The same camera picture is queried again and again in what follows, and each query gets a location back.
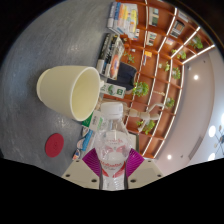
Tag tall white green carton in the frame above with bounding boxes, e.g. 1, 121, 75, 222
99, 82, 127, 99

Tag wooden artist mannequin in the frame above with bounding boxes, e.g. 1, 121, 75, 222
124, 102, 167, 136

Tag dark blue chair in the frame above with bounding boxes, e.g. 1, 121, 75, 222
106, 62, 138, 92

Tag wooden wall shelf unit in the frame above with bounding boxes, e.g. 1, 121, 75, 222
119, 0, 216, 160

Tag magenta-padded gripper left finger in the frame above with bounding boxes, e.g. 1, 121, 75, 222
61, 148, 102, 190

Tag flat round red coaster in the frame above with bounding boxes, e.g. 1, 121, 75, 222
44, 133, 65, 158

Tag cream plastic cup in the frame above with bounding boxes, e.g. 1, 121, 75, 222
36, 65, 105, 122

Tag beige chair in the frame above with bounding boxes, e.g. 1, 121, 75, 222
129, 132, 139, 151

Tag green white box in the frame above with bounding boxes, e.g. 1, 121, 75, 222
81, 109, 106, 132

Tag round ceiling lights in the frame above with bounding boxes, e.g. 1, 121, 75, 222
166, 73, 224, 163

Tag clear plastic water bottle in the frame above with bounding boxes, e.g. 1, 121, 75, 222
93, 101, 133, 192

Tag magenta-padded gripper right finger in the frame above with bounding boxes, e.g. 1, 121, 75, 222
124, 148, 165, 190

